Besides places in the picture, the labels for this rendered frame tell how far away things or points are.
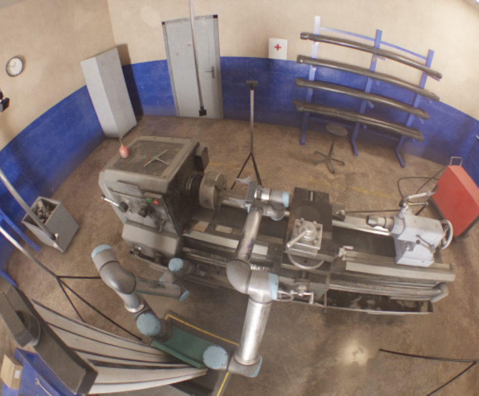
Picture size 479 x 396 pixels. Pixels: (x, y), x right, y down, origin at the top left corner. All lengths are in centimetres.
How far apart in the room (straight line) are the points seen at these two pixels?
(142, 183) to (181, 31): 353
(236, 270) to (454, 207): 334
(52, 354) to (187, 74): 453
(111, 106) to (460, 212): 613
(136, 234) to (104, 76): 338
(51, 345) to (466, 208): 385
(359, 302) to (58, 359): 196
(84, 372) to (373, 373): 235
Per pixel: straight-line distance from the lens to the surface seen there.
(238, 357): 134
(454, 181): 373
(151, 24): 487
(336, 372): 232
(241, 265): 102
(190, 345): 168
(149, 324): 150
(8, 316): 52
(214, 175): 142
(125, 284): 104
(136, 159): 153
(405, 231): 159
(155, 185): 132
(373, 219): 151
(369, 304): 208
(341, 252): 139
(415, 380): 283
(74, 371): 49
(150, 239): 172
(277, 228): 175
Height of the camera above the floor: 215
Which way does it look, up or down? 48 degrees down
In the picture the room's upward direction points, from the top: 2 degrees counter-clockwise
